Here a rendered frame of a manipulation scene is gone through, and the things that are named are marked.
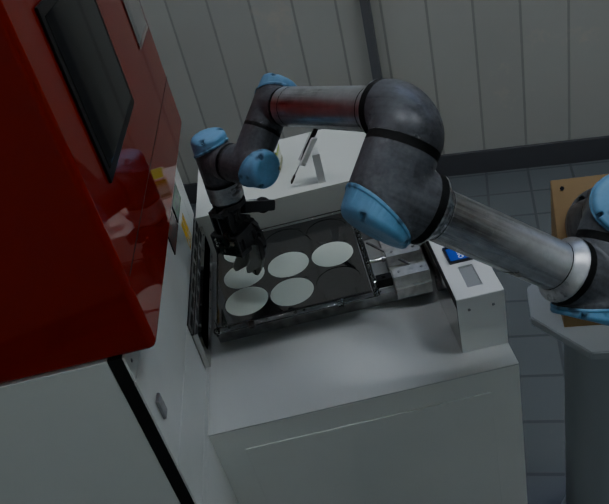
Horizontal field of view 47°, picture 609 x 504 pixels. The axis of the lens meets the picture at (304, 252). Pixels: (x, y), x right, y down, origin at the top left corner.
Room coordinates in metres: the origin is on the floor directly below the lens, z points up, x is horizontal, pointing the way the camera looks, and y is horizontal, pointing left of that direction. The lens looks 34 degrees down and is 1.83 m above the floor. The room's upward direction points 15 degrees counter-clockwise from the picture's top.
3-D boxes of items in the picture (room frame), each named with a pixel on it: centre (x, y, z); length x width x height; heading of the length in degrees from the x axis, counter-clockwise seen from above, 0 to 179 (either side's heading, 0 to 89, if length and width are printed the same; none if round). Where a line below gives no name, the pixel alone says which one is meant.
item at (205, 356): (1.36, 0.25, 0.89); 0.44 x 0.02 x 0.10; 177
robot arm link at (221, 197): (1.31, 0.12, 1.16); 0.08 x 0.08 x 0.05
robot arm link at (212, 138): (1.31, 0.12, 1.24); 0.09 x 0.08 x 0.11; 40
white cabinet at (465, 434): (1.44, -0.06, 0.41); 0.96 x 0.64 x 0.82; 177
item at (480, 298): (1.29, -0.32, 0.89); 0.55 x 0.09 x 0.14; 177
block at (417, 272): (1.22, -0.21, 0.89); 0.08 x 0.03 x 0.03; 87
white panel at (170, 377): (1.19, 0.28, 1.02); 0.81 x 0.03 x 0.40; 177
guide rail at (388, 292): (1.25, -0.01, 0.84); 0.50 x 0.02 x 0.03; 87
